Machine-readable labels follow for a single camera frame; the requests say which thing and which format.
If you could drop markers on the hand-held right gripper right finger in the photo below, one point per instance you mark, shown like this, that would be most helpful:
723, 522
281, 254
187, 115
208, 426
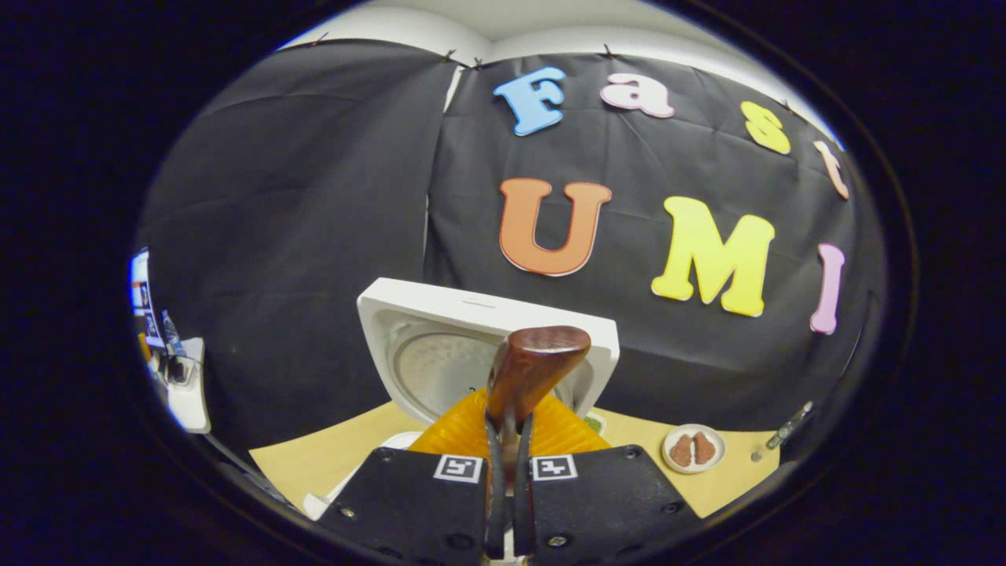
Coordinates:
524, 503

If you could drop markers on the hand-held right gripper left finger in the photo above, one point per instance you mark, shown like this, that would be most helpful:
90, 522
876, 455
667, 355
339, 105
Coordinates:
493, 487

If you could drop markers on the brown wooden spoon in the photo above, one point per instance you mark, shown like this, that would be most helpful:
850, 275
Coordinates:
534, 362

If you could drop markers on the white rice cooker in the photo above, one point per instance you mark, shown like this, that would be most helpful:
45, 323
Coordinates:
440, 314

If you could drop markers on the white divided grain dish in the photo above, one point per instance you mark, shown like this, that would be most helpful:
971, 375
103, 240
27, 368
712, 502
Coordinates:
595, 424

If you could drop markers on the brown meat piece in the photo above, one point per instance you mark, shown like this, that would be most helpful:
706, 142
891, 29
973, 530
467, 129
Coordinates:
681, 451
703, 448

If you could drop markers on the white round plate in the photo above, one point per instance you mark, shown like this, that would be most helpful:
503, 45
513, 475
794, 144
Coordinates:
693, 470

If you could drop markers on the clear green-label water bottle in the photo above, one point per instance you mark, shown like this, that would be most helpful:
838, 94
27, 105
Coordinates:
790, 426

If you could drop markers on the black backdrop cloth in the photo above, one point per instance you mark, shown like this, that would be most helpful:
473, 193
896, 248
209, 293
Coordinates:
314, 236

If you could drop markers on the white and blue panel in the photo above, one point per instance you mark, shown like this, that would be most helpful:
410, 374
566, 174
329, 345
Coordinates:
145, 303

